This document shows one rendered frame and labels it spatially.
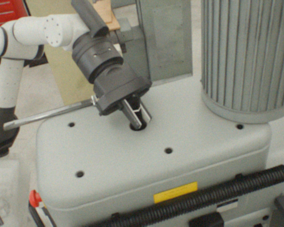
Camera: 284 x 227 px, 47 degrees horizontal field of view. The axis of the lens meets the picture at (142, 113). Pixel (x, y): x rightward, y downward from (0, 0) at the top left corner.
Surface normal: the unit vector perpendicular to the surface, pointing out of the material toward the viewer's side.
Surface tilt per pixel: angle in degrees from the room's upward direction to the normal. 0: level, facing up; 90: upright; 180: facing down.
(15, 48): 99
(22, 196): 86
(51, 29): 69
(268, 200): 90
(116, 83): 31
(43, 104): 0
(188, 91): 0
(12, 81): 93
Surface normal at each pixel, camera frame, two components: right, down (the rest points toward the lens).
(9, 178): 0.41, 0.01
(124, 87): 0.19, -0.41
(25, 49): 0.66, 0.55
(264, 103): 0.03, 0.65
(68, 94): 0.27, 0.60
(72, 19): 0.51, -0.56
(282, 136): -0.13, -0.75
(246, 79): -0.36, 0.64
